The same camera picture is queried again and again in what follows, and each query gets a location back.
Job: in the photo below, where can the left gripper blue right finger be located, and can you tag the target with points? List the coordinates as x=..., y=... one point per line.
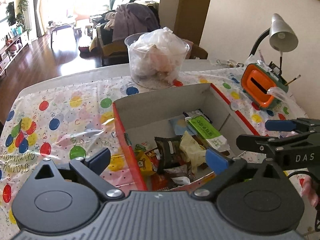
x=216, y=162

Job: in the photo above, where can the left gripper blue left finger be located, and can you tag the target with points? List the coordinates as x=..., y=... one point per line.
x=99, y=161

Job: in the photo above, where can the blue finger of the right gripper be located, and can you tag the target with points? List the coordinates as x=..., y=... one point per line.
x=280, y=125

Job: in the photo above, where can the green snack bar packet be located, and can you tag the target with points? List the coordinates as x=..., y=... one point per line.
x=208, y=133

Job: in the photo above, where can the pale yellow snack wrapper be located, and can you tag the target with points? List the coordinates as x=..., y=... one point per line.
x=193, y=152

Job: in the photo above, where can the yellow star snack packet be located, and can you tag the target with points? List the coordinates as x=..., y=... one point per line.
x=145, y=165

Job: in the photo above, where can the person's right hand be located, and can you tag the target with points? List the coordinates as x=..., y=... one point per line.
x=309, y=189

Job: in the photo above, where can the dark brown snack packet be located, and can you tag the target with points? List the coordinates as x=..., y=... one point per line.
x=171, y=155

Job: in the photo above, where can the colourful balloon plastic tablecloth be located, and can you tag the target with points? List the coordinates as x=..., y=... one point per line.
x=75, y=120

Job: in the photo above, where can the light blue snack packet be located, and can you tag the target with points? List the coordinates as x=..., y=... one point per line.
x=180, y=126

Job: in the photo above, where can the red cardboard box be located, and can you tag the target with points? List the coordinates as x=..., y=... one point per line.
x=161, y=113

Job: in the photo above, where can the red snack packet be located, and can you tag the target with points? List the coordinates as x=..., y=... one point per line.
x=159, y=180

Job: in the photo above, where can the silver desk lamp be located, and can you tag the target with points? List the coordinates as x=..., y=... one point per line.
x=281, y=38

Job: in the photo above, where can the clear tub with plastic bags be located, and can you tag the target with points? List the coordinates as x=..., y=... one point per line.
x=156, y=58

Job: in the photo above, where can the sofa piled with clothes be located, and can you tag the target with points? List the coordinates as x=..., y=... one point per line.
x=128, y=19

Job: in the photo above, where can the low wooden tv console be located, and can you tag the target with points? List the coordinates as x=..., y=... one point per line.
x=10, y=51

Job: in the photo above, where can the wooden coffee table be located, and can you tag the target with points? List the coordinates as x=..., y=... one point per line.
x=56, y=28

